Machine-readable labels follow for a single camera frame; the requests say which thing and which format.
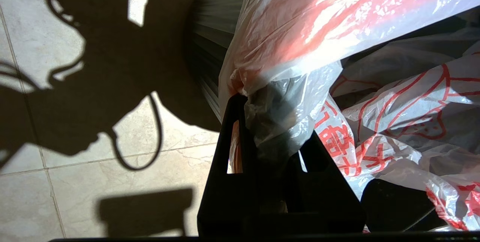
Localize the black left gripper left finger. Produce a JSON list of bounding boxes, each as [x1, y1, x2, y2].
[[197, 93, 263, 237]]

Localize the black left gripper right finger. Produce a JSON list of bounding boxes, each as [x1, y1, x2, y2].
[[285, 131, 366, 235]]

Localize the new white plastic bag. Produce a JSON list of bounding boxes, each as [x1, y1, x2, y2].
[[217, 0, 480, 232]]

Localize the black round trash bin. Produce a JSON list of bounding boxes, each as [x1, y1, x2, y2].
[[184, 0, 450, 233]]

